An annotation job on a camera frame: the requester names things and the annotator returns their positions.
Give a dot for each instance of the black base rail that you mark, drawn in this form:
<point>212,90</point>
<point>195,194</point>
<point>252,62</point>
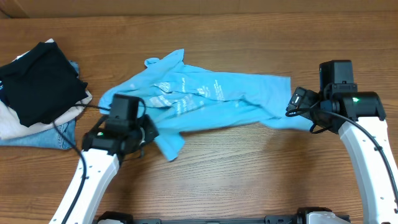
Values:
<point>303,215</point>

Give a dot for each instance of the folded blue denim jeans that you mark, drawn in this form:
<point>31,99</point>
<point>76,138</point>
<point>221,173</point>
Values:
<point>59,137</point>

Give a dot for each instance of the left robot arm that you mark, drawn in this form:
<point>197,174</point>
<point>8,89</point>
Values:
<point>126,129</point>

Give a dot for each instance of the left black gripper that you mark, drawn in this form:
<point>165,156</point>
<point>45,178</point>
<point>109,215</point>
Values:
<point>153,132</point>

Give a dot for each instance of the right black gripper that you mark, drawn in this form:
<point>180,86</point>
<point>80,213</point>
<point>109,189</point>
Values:
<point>307,98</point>

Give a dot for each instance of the folded black garment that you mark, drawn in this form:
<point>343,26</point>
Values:
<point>41,85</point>

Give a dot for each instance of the light blue printed t-shirt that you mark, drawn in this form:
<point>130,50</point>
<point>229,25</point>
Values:
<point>184,98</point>

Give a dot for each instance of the folded cream white garment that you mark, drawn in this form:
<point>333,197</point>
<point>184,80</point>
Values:
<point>11,127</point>

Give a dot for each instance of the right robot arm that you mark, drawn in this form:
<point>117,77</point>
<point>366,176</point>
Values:
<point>359,118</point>

